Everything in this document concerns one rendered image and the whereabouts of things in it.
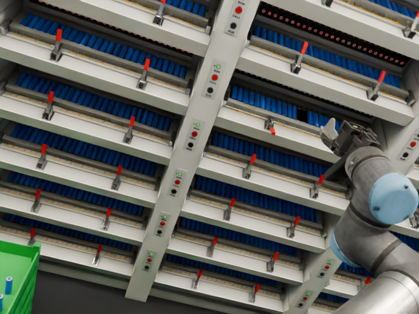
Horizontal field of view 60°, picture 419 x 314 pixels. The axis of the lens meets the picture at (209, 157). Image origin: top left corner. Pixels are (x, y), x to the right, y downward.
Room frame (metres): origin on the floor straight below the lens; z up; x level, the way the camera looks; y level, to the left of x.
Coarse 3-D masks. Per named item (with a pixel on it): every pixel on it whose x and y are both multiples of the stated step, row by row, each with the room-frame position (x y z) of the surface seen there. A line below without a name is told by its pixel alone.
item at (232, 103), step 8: (232, 104) 1.14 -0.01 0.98; (240, 104) 1.15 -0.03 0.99; (240, 112) 1.13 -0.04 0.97; (256, 112) 1.15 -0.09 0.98; (264, 112) 1.16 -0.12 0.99; (272, 112) 1.18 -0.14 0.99; (280, 120) 1.17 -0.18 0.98; (288, 120) 1.17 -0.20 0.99; (296, 120) 1.19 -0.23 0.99; (288, 128) 1.16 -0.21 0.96; (304, 128) 1.19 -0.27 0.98; (312, 128) 1.19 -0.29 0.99
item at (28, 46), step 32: (32, 0) 1.13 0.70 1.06; (0, 32) 1.02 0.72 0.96; (32, 32) 1.04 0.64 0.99; (64, 32) 1.10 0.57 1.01; (96, 32) 1.16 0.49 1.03; (128, 32) 1.19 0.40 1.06; (32, 64) 1.00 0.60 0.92; (64, 64) 1.01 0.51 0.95; (96, 64) 1.06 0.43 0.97; (128, 64) 1.09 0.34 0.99; (160, 64) 1.16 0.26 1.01; (128, 96) 1.05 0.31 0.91; (160, 96) 1.06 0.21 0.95; (192, 96) 1.05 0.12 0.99
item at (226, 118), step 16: (256, 80) 1.27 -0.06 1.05; (224, 96) 1.14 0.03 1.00; (304, 96) 1.30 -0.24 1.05; (224, 112) 1.12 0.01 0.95; (352, 112) 1.34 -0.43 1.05; (240, 128) 1.11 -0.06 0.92; (256, 128) 1.11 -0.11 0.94; (288, 144) 1.14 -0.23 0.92; (304, 144) 1.14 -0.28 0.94; (320, 144) 1.17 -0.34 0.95; (384, 144) 1.25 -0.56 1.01; (336, 160) 1.18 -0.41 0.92
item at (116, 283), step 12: (48, 264) 1.05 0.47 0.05; (60, 264) 1.07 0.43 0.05; (72, 276) 1.07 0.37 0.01; (84, 276) 1.08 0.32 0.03; (96, 276) 1.08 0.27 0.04; (108, 276) 1.10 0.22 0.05; (156, 288) 1.13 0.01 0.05; (168, 288) 1.16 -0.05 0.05; (180, 300) 1.15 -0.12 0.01; (192, 300) 1.16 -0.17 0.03; (204, 300) 1.17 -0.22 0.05; (216, 300) 1.20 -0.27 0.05; (228, 312) 1.20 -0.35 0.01; (240, 312) 1.20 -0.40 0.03; (252, 312) 1.21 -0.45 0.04; (264, 312) 1.24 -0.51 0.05
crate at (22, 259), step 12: (0, 240) 0.81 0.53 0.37; (0, 252) 0.80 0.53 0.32; (12, 252) 0.81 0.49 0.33; (24, 252) 0.82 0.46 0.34; (36, 252) 0.82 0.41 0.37; (0, 264) 0.76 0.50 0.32; (12, 264) 0.78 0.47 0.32; (24, 264) 0.79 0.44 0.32; (36, 264) 0.81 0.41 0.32; (0, 276) 0.72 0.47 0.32; (12, 276) 0.74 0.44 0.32; (24, 276) 0.75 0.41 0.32; (0, 288) 0.69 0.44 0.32; (12, 288) 0.70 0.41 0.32; (24, 288) 0.72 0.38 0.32; (12, 300) 0.63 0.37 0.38; (12, 312) 0.63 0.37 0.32
